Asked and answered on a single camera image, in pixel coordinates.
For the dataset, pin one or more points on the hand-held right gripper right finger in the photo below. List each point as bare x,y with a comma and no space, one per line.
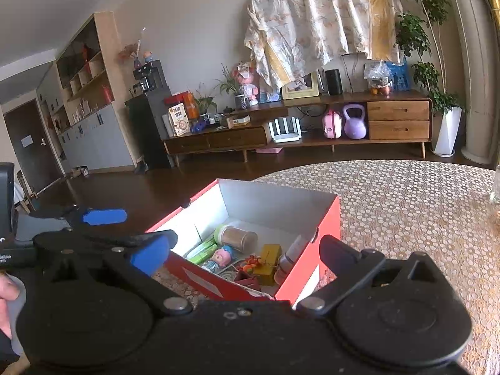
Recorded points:
339,254

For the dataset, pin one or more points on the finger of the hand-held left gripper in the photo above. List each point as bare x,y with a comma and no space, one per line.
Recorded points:
86,240
103,216

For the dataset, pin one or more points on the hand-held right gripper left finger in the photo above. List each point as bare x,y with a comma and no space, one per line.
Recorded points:
150,258

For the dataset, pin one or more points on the red cardboard box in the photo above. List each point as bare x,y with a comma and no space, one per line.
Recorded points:
328,222

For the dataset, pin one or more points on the small clear bottle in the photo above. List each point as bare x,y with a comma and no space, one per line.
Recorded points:
286,269

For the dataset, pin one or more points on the small yellow box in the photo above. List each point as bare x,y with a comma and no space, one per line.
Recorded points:
269,259

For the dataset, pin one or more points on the pink and blue toy figure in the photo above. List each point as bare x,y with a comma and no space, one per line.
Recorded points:
222,257

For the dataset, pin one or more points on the orange red toy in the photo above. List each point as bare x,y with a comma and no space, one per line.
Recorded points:
250,265

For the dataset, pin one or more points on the toothpick jar with green lid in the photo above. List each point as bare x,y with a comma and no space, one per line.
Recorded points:
238,238

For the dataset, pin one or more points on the person's left hand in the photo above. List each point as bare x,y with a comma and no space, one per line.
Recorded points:
7,291

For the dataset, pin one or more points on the dark wooden door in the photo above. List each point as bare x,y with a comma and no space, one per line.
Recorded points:
31,148

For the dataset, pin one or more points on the black cabinet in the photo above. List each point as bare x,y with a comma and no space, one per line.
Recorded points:
146,132

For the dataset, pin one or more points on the beige snack box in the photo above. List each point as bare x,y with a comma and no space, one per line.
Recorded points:
179,121

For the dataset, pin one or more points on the purple kettlebell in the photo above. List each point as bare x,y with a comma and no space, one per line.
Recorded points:
355,127

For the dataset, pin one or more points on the pink toy suitcase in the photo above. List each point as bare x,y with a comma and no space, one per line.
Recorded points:
332,125

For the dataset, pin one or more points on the white router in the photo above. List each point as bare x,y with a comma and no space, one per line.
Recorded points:
285,134

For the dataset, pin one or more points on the orange box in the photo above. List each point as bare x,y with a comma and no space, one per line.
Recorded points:
187,103

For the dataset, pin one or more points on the black coffee machine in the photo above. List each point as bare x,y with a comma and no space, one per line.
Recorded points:
150,78

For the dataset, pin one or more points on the small potted plant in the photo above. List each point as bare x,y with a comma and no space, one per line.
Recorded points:
241,101
205,103

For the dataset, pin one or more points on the wooden tv cabinet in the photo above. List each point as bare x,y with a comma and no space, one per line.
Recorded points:
398,111

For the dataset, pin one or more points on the yellow and white box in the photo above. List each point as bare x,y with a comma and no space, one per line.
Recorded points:
238,121

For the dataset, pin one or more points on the white planter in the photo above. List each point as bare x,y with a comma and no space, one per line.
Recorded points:
447,132

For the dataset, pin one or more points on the vase with flowers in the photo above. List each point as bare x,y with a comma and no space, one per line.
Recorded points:
136,56

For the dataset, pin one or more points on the black speaker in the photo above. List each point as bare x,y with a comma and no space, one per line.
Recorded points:
334,82

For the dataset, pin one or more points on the plastic bag of fruit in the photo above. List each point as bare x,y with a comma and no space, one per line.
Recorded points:
377,76

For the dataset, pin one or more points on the blue bag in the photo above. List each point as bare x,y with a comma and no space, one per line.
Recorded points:
400,76

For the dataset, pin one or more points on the pink doll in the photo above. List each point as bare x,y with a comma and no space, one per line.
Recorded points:
248,86

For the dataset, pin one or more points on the standing air conditioner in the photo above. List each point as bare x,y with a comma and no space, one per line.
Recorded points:
476,66

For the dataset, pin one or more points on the floral cloth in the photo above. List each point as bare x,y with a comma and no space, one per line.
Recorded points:
312,19

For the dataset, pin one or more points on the wall shelving unit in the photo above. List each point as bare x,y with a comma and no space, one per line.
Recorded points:
97,132

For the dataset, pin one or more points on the picture frame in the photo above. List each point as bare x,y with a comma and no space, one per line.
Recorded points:
300,93

